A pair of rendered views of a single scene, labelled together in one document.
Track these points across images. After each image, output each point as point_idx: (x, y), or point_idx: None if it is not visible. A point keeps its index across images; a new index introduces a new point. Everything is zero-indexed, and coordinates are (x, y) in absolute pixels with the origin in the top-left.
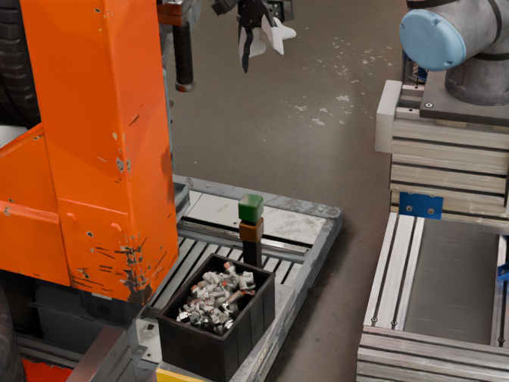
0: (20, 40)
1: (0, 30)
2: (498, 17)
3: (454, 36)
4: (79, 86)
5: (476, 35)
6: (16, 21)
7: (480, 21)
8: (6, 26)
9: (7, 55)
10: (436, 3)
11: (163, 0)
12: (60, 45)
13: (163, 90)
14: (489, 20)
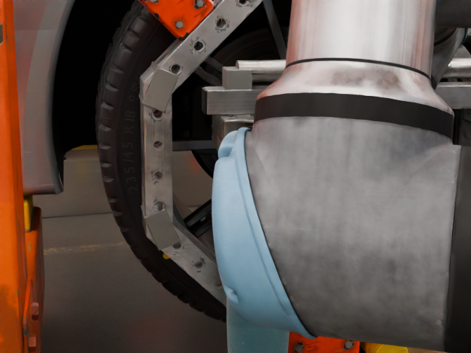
0: (111, 129)
1: (100, 111)
2: (463, 239)
3: (238, 209)
4: None
5: (333, 248)
6: (111, 103)
7: (371, 216)
8: (101, 106)
9: (99, 146)
10: (260, 112)
11: (211, 108)
12: None
13: (3, 183)
14: (417, 230)
